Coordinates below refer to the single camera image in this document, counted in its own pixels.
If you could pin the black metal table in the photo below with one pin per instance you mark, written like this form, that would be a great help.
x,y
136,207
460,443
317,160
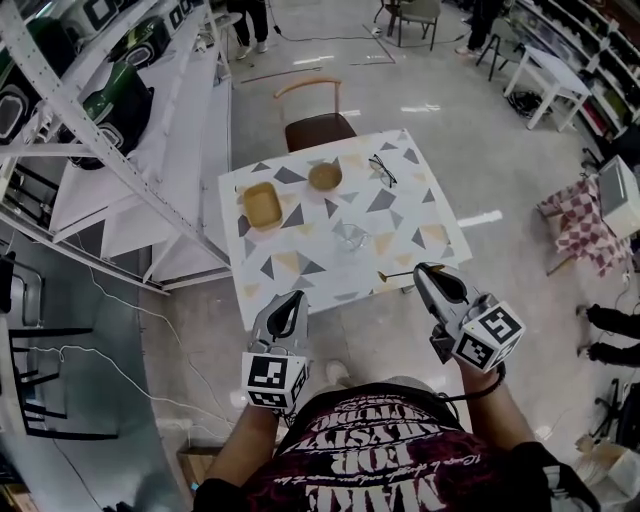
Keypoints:
x,y
50,332

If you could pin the tan round bowl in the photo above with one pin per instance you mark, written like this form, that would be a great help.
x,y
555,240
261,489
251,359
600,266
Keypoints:
x,y
325,176

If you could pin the person's dark red printed shirt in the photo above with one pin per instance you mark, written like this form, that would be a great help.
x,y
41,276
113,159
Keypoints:
x,y
380,460

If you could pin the clear drinking glass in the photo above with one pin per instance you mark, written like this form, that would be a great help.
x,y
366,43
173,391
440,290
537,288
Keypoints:
x,y
350,240

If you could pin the black chair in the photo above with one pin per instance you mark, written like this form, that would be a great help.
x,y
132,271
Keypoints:
x,y
7,285

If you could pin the wooden chair with brown seat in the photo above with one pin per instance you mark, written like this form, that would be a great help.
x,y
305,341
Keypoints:
x,y
320,131

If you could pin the geometric patterned tablecloth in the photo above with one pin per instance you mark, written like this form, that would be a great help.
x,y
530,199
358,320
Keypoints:
x,y
310,272

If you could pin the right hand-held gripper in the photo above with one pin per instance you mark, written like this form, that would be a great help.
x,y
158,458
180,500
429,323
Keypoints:
x,y
492,335

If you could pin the black metal stand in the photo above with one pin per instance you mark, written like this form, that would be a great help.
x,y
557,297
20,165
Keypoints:
x,y
622,415

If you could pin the black-rimmed eyeglasses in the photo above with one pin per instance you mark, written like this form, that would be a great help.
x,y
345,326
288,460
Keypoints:
x,y
382,170

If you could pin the person's right forearm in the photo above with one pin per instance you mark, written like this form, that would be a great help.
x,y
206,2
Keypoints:
x,y
495,415

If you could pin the grey chair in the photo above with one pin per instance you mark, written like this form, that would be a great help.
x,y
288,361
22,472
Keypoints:
x,y
420,10
502,37

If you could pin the white metal shelf rack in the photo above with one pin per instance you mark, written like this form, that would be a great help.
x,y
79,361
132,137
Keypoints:
x,y
190,100

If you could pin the small gold spoon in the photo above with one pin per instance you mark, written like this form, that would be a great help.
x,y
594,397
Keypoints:
x,y
383,275

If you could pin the white box appliance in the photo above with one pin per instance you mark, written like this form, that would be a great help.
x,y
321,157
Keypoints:
x,y
617,195

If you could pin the green black carrier bag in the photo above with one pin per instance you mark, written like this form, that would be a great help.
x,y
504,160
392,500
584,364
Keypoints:
x,y
107,12
140,42
185,12
117,100
15,105

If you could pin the white storage shelf unit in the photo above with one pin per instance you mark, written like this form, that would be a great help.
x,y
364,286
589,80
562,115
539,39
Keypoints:
x,y
575,30

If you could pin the brown wooden crate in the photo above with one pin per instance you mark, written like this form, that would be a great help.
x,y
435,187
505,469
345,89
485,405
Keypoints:
x,y
200,472

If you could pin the red white checkered cloth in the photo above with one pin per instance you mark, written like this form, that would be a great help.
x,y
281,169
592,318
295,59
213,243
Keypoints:
x,y
585,225

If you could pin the person's left forearm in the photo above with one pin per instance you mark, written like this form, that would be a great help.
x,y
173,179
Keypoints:
x,y
245,450

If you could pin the tan rectangular container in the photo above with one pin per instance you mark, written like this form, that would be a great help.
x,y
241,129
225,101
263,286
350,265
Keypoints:
x,y
261,207

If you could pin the small white table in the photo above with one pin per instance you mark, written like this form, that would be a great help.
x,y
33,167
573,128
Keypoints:
x,y
555,70

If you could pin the person's left white shoe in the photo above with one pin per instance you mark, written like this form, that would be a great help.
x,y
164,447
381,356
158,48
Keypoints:
x,y
336,372

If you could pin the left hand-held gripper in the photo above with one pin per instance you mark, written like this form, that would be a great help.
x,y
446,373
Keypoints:
x,y
267,377

